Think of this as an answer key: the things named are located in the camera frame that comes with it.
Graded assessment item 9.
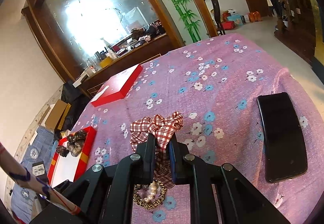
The leopard print hair tie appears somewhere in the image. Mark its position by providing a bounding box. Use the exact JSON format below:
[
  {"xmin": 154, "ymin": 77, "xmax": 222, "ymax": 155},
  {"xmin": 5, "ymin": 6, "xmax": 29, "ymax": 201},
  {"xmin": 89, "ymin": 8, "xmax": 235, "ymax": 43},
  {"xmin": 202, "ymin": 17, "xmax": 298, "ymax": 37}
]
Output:
[{"xmin": 132, "ymin": 179, "xmax": 168, "ymax": 211}]

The dark organza scrunchie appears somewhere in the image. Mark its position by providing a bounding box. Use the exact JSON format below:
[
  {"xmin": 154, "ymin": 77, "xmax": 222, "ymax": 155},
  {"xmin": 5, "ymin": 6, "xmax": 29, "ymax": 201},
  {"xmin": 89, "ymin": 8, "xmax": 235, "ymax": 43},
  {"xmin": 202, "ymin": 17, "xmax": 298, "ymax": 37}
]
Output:
[{"xmin": 66, "ymin": 130, "xmax": 87, "ymax": 157}]

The red plaid scrunchie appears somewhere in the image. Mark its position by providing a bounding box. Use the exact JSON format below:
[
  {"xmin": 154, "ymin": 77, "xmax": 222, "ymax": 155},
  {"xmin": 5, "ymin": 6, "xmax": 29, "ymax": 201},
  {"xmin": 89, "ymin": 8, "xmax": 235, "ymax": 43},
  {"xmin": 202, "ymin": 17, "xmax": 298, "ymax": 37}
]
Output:
[{"xmin": 130, "ymin": 111, "xmax": 183, "ymax": 189}]

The black spiky hair clip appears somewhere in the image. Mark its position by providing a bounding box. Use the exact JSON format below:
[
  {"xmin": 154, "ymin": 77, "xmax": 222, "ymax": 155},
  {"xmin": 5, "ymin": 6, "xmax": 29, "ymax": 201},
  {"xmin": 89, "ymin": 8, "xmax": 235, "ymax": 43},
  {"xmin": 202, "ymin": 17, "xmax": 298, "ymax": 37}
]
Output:
[{"xmin": 55, "ymin": 145, "xmax": 69, "ymax": 157}]

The red open gift box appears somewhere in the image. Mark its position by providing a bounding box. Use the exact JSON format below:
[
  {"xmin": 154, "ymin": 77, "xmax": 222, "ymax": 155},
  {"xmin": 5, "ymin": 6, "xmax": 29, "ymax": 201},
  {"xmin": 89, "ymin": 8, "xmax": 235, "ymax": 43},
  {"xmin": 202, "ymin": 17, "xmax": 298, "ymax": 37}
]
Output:
[{"xmin": 47, "ymin": 126, "xmax": 97, "ymax": 187}]

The blue patterned cloth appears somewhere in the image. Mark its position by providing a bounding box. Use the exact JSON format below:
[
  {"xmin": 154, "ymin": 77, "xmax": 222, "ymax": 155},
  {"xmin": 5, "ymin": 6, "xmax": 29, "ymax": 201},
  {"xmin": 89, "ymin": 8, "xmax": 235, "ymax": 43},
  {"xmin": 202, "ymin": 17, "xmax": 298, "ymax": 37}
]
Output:
[{"xmin": 11, "ymin": 126, "xmax": 54, "ymax": 223}]

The black smartphone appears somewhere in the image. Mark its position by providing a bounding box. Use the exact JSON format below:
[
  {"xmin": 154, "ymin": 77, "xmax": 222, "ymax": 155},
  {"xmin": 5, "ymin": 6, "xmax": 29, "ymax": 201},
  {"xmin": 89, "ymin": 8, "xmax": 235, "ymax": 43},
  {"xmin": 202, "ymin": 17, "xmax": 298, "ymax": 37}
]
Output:
[{"xmin": 257, "ymin": 92, "xmax": 308, "ymax": 183}]

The cardboard box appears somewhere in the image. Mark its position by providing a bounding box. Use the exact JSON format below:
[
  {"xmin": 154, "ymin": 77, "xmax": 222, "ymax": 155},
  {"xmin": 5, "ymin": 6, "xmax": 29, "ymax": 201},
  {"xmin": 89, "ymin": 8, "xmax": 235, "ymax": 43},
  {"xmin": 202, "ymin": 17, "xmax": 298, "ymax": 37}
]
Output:
[{"xmin": 42, "ymin": 100, "xmax": 71, "ymax": 132}]

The pink floral bedspread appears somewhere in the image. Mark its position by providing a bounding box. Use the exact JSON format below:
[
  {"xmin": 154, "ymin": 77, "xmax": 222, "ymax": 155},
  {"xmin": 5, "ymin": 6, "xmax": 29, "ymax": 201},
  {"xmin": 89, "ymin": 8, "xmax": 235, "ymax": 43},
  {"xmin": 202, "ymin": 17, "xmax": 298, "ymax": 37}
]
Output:
[{"xmin": 73, "ymin": 34, "xmax": 323, "ymax": 223}]

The red gift box lid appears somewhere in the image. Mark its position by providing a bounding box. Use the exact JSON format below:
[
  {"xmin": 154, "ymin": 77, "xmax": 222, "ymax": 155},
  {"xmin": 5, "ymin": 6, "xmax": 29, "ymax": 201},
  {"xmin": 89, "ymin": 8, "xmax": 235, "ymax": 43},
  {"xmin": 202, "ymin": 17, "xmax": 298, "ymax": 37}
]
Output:
[{"xmin": 90, "ymin": 64, "xmax": 143, "ymax": 107}]

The wooden dresser counter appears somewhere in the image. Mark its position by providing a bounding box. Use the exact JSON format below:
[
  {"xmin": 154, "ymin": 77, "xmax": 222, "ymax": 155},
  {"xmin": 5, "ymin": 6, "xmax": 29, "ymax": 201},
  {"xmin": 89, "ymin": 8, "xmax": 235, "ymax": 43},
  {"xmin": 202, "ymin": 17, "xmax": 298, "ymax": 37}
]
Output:
[{"xmin": 78, "ymin": 33, "xmax": 182, "ymax": 98}]

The yellow box on dresser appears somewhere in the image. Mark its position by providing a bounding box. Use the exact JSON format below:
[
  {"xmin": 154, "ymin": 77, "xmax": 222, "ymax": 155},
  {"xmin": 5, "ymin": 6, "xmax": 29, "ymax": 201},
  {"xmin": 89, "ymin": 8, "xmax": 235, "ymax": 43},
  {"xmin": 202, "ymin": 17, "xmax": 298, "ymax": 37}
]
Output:
[{"xmin": 99, "ymin": 57, "xmax": 114, "ymax": 68}]

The red box on floor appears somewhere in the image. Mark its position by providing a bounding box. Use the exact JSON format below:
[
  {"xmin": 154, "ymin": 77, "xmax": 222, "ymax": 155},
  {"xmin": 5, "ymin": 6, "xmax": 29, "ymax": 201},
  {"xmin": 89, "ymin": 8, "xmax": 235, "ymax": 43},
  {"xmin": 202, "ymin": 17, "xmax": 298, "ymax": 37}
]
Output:
[{"xmin": 221, "ymin": 21, "xmax": 236, "ymax": 30}]

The dark wooden chair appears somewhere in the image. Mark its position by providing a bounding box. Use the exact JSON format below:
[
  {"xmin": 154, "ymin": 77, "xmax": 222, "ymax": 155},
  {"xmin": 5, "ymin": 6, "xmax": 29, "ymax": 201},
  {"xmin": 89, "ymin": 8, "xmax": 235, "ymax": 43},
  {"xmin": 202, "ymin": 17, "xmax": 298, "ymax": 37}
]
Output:
[{"xmin": 211, "ymin": 0, "xmax": 225, "ymax": 35}]

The wooden framed mirror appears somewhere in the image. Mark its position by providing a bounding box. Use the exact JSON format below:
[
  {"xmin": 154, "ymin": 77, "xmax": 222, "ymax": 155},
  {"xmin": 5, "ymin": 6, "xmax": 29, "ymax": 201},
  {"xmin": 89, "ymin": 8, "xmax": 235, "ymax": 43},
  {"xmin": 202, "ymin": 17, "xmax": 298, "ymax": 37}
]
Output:
[{"xmin": 21, "ymin": 0, "xmax": 184, "ymax": 85}]

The wooden stair railing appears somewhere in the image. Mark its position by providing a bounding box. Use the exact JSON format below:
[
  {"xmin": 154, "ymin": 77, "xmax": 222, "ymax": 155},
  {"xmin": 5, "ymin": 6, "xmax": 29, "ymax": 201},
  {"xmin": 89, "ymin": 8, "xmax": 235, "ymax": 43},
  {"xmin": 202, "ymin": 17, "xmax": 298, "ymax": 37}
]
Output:
[{"xmin": 274, "ymin": 0, "xmax": 316, "ymax": 64}]

